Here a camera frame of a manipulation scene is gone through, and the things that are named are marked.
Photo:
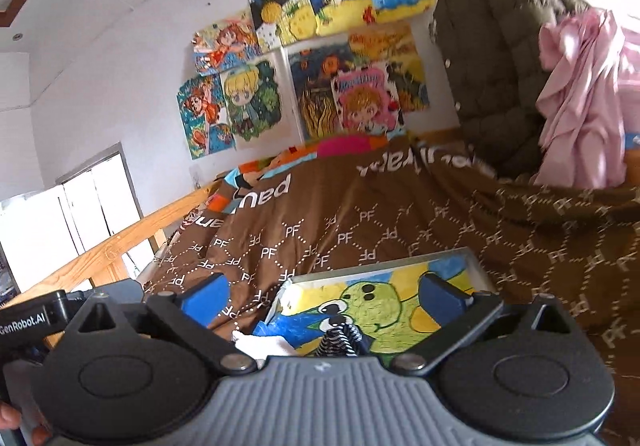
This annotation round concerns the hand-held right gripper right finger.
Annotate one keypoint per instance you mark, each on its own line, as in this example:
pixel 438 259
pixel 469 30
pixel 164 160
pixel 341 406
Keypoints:
pixel 441 300

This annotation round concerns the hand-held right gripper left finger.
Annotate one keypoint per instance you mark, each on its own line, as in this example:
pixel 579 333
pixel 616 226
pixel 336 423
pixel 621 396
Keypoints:
pixel 204 300

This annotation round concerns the painted cardboard box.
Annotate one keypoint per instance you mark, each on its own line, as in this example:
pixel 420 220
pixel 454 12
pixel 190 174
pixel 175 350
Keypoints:
pixel 395 322

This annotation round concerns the person's left hand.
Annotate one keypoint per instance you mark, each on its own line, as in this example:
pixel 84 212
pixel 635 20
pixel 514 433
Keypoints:
pixel 7 415

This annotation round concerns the white cabinet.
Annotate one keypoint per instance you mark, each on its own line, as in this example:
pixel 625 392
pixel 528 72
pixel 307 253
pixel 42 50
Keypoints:
pixel 30 236

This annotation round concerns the brown printed blanket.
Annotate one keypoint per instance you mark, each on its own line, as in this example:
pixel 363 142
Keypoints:
pixel 400 206

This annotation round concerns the black white striped sock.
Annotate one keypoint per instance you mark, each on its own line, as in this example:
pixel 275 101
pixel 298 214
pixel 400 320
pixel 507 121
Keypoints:
pixel 337 338

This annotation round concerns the window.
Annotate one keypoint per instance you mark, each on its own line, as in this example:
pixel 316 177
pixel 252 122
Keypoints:
pixel 100 196

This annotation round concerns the pink pillow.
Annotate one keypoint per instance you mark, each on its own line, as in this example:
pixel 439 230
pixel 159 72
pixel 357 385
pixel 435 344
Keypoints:
pixel 345 146

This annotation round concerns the pink cloth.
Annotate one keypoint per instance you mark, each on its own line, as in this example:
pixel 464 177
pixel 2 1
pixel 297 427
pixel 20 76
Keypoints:
pixel 585 96

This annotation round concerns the olive puffer jacket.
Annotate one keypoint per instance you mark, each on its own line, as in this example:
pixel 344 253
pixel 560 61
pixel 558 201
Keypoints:
pixel 495 51

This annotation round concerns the recessed ceiling light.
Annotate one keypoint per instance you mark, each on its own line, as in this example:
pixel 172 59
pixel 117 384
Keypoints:
pixel 17 36

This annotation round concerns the wooden bed rail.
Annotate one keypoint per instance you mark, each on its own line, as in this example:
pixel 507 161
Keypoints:
pixel 135 231

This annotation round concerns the group of colourful wall drawings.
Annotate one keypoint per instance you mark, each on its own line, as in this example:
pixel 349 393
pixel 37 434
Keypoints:
pixel 320 51

